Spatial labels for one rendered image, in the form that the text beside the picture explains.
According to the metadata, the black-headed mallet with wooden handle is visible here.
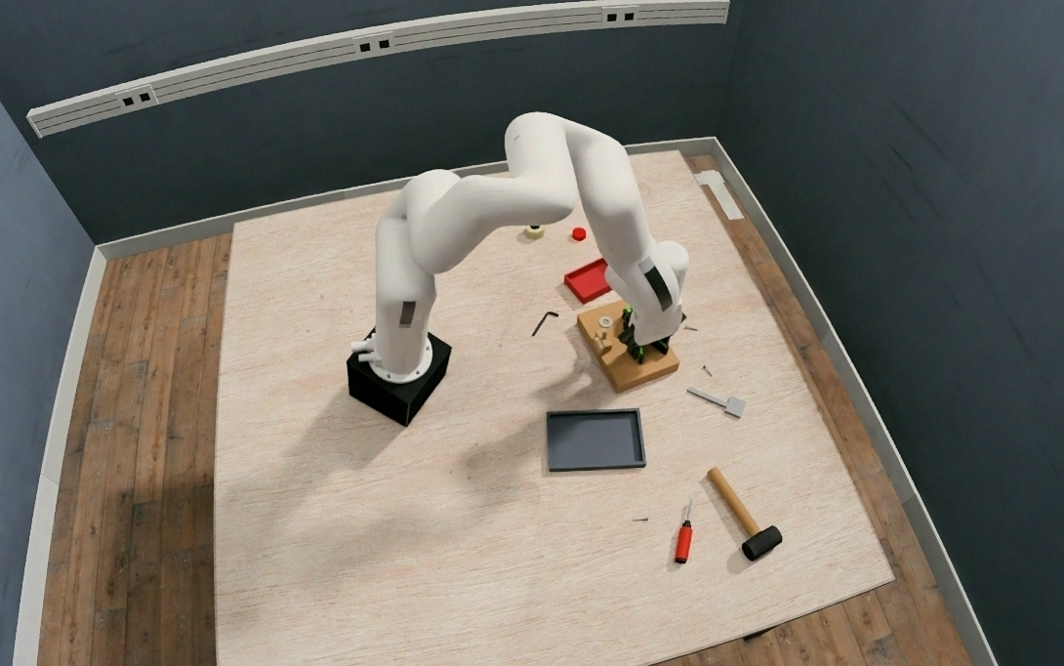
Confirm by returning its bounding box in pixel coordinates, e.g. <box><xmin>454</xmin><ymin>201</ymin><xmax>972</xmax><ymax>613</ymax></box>
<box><xmin>706</xmin><ymin>467</ymin><xmax>783</xmax><ymax>562</ymax></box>

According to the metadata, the light brown wooden bench board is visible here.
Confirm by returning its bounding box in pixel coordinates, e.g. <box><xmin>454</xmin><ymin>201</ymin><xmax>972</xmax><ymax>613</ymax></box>
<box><xmin>577</xmin><ymin>299</ymin><xmax>680</xmax><ymax>394</ymax></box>

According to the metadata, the red-handled screwdriver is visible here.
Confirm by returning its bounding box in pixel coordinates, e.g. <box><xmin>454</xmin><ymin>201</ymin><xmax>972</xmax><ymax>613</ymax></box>
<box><xmin>675</xmin><ymin>498</ymin><xmax>693</xmax><ymax>563</ymax></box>

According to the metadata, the black spring clamp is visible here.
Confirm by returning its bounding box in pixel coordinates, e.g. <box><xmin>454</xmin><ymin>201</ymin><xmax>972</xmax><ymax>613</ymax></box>
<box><xmin>622</xmin><ymin>307</ymin><xmax>669</xmax><ymax>364</ymax></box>

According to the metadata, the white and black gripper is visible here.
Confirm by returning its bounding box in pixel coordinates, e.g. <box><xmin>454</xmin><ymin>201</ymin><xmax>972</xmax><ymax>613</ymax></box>
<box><xmin>617</xmin><ymin>297</ymin><xmax>687</xmax><ymax>359</ymax></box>

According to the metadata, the small light wooden block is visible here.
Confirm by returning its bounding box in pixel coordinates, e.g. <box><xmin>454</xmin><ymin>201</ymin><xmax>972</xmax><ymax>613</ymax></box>
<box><xmin>595</xmin><ymin>328</ymin><xmax>613</xmax><ymax>353</ymax></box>

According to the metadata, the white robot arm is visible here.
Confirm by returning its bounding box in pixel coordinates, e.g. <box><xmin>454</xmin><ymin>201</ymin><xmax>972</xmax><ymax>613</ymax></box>
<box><xmin>350</xmin><ymin>112</ymin><xmax>689</xmax><ymax>384</ymax></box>

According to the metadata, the red open tray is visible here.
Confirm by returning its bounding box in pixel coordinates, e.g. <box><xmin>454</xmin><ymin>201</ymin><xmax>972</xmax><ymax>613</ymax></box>
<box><xmin>564</xmin><ymin>259</ymin><xmax>613</xmax><ymax>305</ymax></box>

